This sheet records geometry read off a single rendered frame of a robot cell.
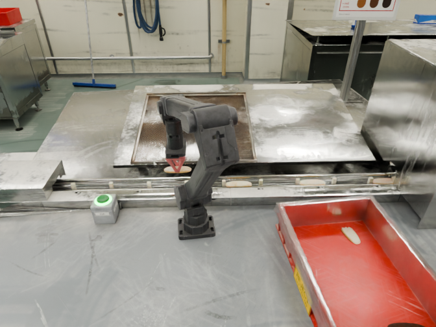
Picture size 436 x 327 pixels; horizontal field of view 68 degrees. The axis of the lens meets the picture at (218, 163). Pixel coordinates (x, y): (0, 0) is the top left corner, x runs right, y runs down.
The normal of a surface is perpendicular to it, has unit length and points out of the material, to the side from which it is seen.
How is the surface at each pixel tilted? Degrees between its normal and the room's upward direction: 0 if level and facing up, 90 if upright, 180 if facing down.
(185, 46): 90
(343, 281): 0
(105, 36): 90
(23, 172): 0
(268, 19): 90
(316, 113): 10
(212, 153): 60
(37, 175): 0
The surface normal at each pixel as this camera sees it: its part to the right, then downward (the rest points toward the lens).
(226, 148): 0.31, 0.04
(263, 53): 0.04, 0.56
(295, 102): 0.00, -0.72
